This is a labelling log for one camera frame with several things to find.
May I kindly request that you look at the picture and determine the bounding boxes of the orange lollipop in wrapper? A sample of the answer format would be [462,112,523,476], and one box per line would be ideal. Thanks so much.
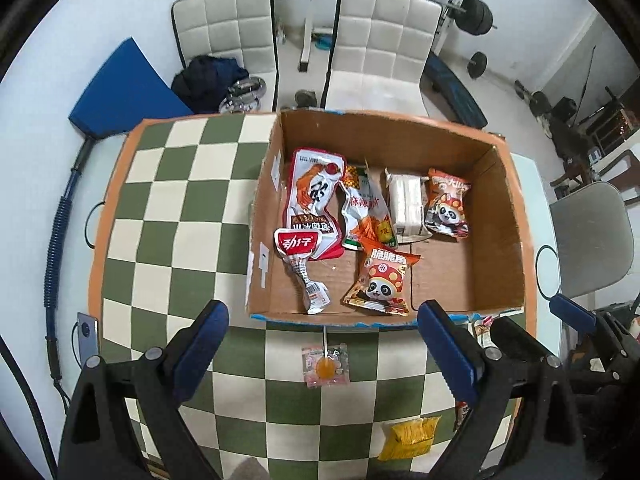
[302,330,350,389]

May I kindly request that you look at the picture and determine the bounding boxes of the white padded chair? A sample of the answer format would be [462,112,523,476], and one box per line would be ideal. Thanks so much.
[170,0,279,110]
[321,9,435,116]

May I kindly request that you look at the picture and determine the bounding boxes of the black weight bench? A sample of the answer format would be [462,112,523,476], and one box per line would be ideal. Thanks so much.
[424,52,488,129]

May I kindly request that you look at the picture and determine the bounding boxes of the cardboard box with blue print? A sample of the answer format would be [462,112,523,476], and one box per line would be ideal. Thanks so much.
[246,110,535,326]

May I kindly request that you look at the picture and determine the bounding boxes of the green white checkered mat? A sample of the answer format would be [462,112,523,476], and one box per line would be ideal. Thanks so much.
[88,109,537,480]

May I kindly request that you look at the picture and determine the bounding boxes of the large red white snack bag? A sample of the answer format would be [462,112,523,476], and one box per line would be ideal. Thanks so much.
[283,148,346,260]

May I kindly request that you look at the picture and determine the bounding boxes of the orange panda snack bag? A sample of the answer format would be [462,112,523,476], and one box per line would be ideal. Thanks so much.
[342,238,420,316]

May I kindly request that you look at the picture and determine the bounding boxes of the right white padded chair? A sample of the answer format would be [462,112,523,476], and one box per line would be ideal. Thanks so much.
[321,9,435,116]

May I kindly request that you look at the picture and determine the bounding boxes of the dark blue clothing pile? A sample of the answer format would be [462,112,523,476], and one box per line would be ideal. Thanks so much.
[171,55,250,114]

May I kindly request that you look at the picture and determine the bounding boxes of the orange green snack bag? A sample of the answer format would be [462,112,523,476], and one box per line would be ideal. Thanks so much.
[341,165,398,250]

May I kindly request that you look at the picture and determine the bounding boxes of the white boxed snack pack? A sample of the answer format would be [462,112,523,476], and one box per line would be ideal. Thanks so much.
[385,169,432,244]

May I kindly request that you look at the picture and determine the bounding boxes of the silver chest expander springs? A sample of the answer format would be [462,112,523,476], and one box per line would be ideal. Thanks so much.
[218,77,267,114]

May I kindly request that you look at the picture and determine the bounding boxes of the orange panda bag in box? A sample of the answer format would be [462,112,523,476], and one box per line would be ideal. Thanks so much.
[424,168,471,240]

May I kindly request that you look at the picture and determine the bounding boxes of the red white snack pouch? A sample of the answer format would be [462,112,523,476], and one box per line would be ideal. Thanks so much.
[273,228,331,315]

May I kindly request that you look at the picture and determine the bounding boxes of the grey smartphone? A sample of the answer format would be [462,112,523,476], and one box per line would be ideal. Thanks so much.
[77,313,100,365]

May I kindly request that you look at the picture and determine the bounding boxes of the yellow snack packet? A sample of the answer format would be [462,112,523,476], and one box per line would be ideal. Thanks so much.
[378,416,440,462]

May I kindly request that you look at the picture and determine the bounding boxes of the blue foam mat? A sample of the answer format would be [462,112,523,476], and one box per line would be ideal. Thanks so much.
[68,38,193,139]

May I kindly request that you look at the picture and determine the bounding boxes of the left white padded chair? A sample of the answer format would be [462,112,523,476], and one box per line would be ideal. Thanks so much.
[170,0,279,110]

